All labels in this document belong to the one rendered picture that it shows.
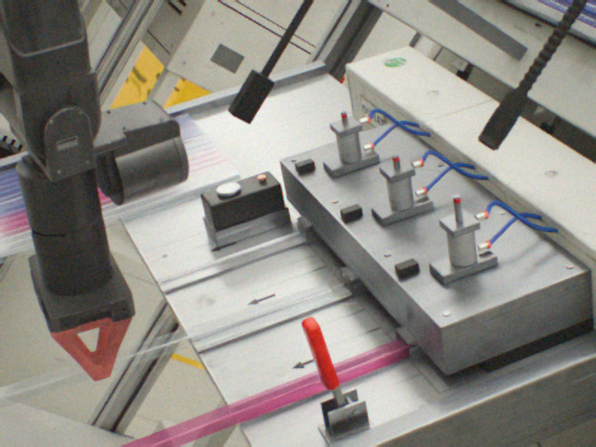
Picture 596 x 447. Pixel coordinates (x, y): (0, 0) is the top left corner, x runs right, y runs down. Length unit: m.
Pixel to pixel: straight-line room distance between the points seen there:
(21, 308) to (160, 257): 1.26
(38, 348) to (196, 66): 0.68
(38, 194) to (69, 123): 0.07
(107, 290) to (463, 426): 0.29
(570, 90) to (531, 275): 0.23
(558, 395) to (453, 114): 0.34
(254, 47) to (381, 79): 1.07
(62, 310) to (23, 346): 1.54
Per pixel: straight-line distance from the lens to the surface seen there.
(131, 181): 0.87
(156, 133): 0.87
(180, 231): 1.16
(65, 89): 0.80
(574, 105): 1.05
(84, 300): 0.89
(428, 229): 0.97
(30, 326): 2.39
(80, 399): 2.51
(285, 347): 0.96
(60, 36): 0.78
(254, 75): 1.01
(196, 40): 2.23
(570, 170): 1.00
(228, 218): 1.11
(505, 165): 1.02
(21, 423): 1.52
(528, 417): 0.89
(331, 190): 1.05
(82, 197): 0.86
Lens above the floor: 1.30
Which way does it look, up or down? 11 degrees down
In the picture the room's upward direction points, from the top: 32 degrees clockwise
